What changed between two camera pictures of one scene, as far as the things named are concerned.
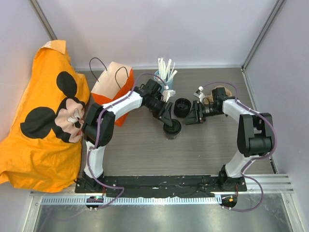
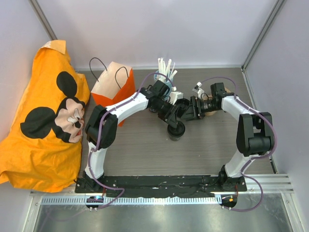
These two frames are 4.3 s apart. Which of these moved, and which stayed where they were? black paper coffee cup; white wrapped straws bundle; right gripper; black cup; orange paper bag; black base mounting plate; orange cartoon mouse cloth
Moved: black cup; right gripper; black paper coffee cup
Stayed: orange paper bag; black base mounting plate; orange cartoon mouse cloth; white wrapped straws bundle
